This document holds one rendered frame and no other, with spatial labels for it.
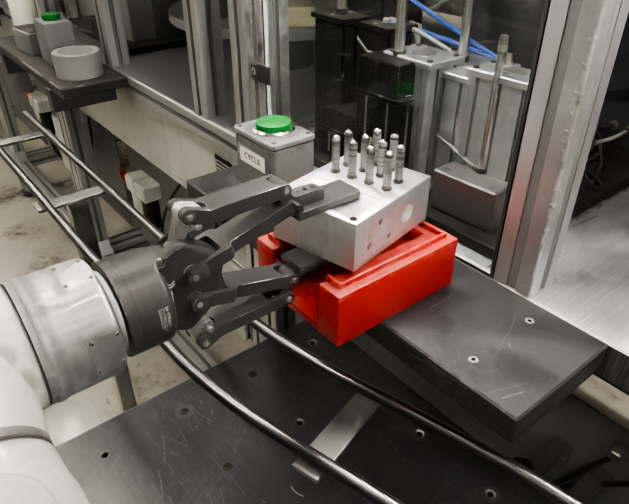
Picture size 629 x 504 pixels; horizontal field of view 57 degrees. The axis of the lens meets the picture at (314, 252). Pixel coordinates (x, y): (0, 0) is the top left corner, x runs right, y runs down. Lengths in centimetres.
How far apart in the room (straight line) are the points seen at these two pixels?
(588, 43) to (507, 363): 27
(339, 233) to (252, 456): 34
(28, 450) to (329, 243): 29
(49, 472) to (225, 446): 41
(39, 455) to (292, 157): 40
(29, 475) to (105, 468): 42
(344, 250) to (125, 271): 19
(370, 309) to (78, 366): 26
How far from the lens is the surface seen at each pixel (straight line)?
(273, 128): 64
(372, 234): 51
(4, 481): 34
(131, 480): 75
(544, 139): 55
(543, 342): 57
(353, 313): 52
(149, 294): 42
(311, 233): 52
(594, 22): 52
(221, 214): 44
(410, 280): 56
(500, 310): 59
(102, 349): 41
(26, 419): 38
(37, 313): 40
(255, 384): 82
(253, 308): 51
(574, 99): 53
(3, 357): 39
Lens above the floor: 127
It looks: 33 degrees down
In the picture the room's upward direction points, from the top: straight up
